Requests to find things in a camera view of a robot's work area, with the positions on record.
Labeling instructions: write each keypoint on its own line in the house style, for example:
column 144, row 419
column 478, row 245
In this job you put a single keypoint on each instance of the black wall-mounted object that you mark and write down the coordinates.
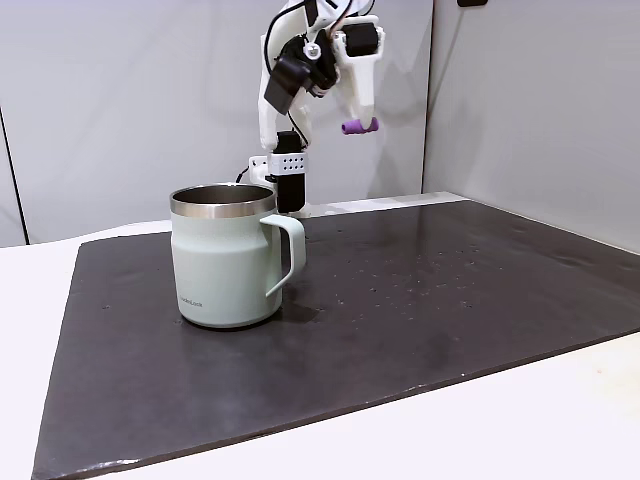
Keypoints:
column 472, row 2

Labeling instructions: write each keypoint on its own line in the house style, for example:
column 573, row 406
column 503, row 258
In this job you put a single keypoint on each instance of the dark grey table mat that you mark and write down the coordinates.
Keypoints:
column 350, row 350

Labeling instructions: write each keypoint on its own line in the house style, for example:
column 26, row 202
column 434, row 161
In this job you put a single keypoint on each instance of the purple pen grip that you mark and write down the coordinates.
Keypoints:
column 352, row 127

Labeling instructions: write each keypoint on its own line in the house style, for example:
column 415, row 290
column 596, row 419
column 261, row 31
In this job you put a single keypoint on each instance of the pale green steel mug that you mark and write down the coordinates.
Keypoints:
column 220, row 260

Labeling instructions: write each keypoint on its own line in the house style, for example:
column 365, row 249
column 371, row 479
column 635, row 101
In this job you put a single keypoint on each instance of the black camera box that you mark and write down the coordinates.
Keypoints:
column 286, row 82

